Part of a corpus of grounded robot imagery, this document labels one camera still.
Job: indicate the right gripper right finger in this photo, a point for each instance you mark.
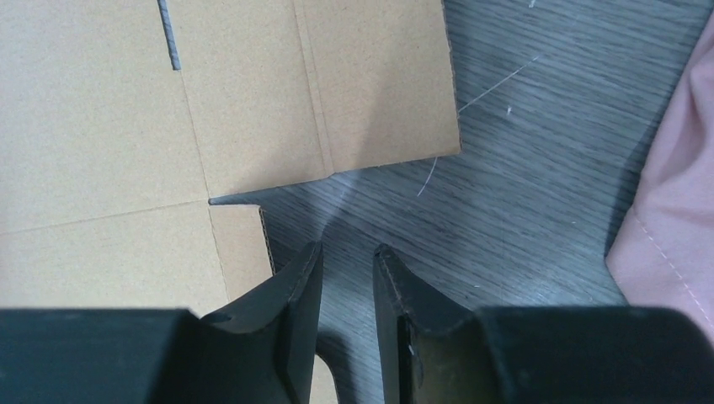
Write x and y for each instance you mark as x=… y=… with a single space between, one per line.
x=432 y=349

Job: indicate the brown cardboard box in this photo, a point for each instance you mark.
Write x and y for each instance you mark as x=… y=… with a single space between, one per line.
x=122 y=120

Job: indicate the pink shorts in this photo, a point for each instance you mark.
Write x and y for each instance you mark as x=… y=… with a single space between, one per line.
x=663 y=252

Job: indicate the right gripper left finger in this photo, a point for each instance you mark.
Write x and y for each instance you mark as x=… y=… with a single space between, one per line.
x=260 y=348

